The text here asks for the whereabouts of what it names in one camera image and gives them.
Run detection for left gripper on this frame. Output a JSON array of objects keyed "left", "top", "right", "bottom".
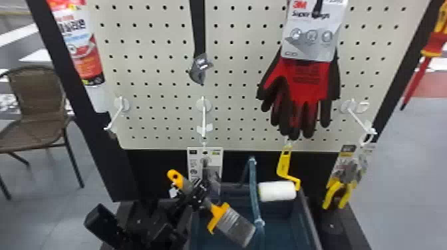
[{"left": 130, "top": 178, "right": 213, "bottom": 245}]

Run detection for yellow paint brush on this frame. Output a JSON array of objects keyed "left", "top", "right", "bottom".
[{"left": 166, "top": 169, "right": 257, "bottom": 249}]

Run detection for grey scraper on card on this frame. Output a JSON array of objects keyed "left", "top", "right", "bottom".
[{"left": 186, "top": 146, "right": 224, "bottom": 197}]

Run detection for yellow paint roller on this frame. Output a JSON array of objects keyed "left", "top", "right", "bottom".
[{"left": 257, "top": 144, "right": 302, "bottom": 203}]

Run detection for blue basket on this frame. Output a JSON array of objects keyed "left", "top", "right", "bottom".
[{"left": 188, "top": 155, "right": 324, "bottom": 250}]

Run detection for white pegboard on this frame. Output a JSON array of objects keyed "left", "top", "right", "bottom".
[{"left": 26, "top": 0, "right": 446, "bottom": 211}]

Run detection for yellow pliers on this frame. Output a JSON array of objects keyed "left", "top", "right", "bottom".
[{"left": 321, "top": 142, "right": 377, "bottom": 211}]

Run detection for red and black gloves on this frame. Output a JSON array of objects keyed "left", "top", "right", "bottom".
[{"left": 255, "top": 0, "right": 350, "bottom": 141}]

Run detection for black adjustable wrench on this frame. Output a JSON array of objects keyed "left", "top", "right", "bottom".
[{"left": 188, "top": 0, "right": 215, "bottom": 86}]

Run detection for brown chair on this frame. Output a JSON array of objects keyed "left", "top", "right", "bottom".
[{"left": 0, "top": 64, "right": 86, "bottom": 201}]

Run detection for red sealant tube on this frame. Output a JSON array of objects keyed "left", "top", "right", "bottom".
[{"left": 46, "top": 0, "right": 113, "bottom": 113}]

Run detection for red screwdriver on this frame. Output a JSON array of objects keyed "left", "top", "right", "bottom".
[{"left": 399, "top": 0, "right": 447, "bottom": 112}]

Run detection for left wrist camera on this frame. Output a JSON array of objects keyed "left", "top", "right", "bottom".
[{"left": 83, "top": 203, "right": 123, "bottom": 250}]

